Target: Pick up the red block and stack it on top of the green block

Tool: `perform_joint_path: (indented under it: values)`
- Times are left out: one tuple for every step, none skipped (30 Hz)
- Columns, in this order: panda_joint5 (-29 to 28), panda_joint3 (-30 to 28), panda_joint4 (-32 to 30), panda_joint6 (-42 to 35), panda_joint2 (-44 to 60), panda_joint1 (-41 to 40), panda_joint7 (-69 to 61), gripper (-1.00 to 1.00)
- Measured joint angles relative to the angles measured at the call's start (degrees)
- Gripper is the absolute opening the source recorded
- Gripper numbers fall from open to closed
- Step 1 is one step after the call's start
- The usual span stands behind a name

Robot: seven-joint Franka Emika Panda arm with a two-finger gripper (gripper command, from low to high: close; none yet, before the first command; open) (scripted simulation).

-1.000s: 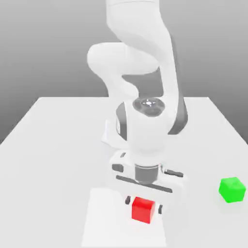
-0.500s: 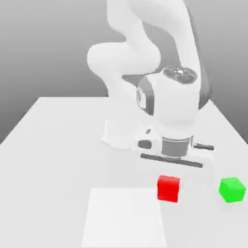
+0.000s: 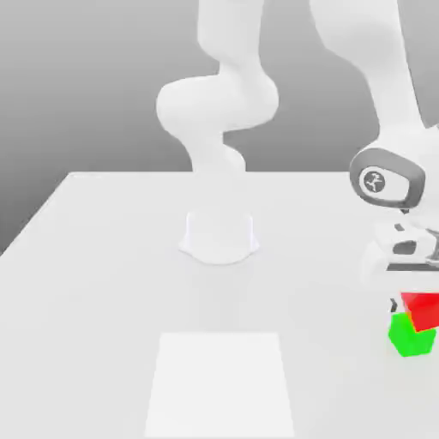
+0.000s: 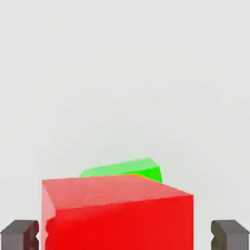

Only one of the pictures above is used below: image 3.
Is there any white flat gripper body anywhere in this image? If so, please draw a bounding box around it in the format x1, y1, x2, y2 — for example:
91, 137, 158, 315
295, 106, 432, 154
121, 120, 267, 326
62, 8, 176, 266
359, 242, 439, 293

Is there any small red cube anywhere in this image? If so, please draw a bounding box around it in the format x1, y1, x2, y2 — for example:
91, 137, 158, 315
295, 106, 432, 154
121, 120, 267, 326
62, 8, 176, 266
400, 292, 439, 333

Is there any small green cube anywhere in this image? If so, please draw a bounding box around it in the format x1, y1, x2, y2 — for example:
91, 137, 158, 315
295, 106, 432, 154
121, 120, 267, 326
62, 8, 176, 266
388, 312, 437, 358

